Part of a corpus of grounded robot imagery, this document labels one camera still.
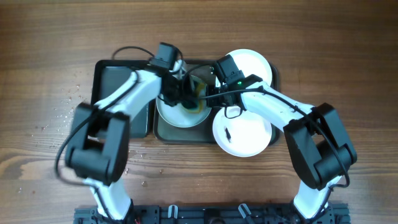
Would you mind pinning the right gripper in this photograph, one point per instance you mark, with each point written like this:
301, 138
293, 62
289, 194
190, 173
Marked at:
211, 100

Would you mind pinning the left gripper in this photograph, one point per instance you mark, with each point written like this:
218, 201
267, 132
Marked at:
182, 94

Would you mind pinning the green yellow sponge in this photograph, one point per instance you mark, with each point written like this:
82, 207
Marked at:
196, 102

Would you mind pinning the light blue plate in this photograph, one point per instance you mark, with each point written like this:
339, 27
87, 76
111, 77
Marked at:
178, 116

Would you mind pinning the white plate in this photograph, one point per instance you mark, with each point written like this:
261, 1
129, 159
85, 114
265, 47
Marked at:
241, 133
251, 62

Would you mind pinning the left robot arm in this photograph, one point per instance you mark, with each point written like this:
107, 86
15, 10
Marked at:
98, 144

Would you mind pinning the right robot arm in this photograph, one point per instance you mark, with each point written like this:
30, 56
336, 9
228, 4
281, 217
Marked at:
319, 146

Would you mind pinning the dark brown serving tray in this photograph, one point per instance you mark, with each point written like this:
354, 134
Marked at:
202, 133

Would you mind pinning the black rectangular sponge tray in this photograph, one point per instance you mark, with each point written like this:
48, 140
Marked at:
109, 75

